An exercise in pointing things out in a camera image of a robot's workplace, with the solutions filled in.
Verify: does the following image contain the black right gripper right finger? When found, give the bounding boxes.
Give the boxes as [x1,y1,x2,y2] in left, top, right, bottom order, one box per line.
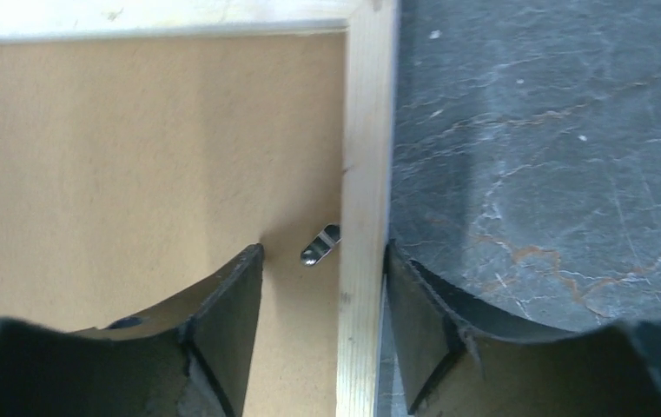
[386,242,661,416]

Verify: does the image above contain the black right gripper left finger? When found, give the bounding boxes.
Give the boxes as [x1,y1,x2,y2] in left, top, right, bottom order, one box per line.
[0,244,264,416]

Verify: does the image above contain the brown cardboard backing board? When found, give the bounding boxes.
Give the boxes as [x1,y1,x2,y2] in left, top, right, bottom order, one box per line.
[0,34,345,416]

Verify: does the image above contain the light wooden picture frame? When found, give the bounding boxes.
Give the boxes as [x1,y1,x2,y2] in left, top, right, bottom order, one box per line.
[0,1,400,416]

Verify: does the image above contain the small metal retaining clip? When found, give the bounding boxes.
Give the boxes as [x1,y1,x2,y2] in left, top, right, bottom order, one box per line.
[300,223,341,267]

